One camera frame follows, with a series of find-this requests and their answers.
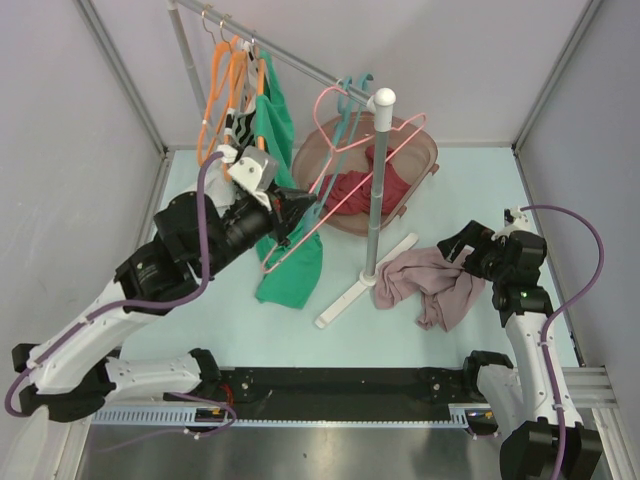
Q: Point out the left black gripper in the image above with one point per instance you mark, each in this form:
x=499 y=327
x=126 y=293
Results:
x=287 y=207

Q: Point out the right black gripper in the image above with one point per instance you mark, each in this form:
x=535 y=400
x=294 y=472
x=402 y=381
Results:
x=475 y=235

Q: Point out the mauve pink tank top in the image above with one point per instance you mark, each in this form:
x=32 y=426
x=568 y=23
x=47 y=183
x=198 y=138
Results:
x=447 y=292

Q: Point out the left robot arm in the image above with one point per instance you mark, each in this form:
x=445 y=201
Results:
x=77 y=372

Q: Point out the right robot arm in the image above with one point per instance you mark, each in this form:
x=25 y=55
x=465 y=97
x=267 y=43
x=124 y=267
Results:
x=543 y=434

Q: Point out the green tank top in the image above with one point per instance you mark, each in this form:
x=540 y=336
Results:
x=293 y=282

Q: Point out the black white striped top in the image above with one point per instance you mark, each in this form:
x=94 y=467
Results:
x=239 y=125

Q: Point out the orange hanger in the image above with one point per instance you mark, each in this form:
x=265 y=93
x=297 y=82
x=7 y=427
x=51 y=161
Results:
x=210 y=134
x=260 y=90
x=236 y=80

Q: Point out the teal hanger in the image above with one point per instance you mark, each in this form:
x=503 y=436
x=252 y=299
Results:
x=345 y=108

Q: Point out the brown plastic basket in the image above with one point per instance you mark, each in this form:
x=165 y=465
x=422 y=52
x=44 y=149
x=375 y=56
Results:
x=403 y=174

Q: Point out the white garment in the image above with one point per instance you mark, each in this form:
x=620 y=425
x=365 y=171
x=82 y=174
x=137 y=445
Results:
x=219 y=189

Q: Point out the grey clothes rack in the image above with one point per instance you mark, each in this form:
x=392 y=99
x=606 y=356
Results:
x=367 y=277

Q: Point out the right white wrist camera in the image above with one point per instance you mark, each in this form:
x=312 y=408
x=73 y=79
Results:
x=515 y=219

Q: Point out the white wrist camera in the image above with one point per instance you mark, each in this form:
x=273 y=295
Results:
x=253 y=170
x=515 y=219

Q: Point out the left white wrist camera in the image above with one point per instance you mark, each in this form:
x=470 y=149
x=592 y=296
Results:
x=253 y=170

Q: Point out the white cable duct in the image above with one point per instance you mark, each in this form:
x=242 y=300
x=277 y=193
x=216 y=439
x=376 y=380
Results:
x=200 y=416

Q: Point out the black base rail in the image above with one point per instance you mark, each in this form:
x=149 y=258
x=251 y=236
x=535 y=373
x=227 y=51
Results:
x=340 y=393

